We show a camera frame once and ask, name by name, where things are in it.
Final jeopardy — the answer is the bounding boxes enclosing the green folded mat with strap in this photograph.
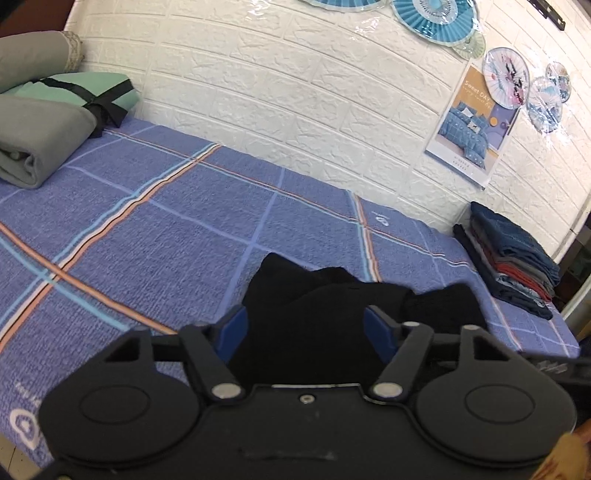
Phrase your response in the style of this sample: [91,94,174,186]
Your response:
[0,72,140,139]

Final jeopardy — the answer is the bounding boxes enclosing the black wall bracket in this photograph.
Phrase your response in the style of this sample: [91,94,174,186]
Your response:
[527,0,567,31]

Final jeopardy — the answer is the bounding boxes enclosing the white floral round fan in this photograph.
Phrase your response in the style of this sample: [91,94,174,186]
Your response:
[481,47,531,110]
[525,76,563,135]

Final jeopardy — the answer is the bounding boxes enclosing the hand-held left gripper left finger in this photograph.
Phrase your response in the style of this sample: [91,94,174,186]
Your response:
[103,306,251,403]

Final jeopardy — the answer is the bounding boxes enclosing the stack of folded clothes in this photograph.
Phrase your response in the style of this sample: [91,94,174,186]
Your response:
[451,200,563,320]

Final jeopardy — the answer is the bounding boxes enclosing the small white round fan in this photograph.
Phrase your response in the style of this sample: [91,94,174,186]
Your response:
[545,61,572,103]

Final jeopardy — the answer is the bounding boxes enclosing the pale green folding fan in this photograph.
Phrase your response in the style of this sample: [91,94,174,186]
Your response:
[452,31,487,61]

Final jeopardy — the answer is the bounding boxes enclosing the blue plaid bedsheet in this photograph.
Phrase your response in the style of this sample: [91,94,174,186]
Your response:
[0,115,581,469]

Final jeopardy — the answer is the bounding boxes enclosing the black pants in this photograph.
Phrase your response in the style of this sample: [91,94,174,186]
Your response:
[228,252,488,387]

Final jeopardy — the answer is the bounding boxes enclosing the wall poster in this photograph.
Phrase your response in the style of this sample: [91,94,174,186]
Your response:
[424,62,520,191]

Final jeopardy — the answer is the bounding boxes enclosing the blue folding fan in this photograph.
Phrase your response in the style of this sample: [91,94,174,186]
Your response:
[298,0,386,13]
[392,0,482,50]

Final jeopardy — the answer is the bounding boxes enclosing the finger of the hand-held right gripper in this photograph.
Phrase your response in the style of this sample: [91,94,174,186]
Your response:
[522,353,591,385]

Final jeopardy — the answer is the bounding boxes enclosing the grey folded blanket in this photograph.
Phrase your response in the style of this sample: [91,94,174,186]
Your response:
[0,94,99,189]

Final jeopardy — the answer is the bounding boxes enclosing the grey pillow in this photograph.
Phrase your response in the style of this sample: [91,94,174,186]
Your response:
[0,30,86,96]

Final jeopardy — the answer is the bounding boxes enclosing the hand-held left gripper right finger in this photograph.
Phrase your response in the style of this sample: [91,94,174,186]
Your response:
[363,304,526,402]

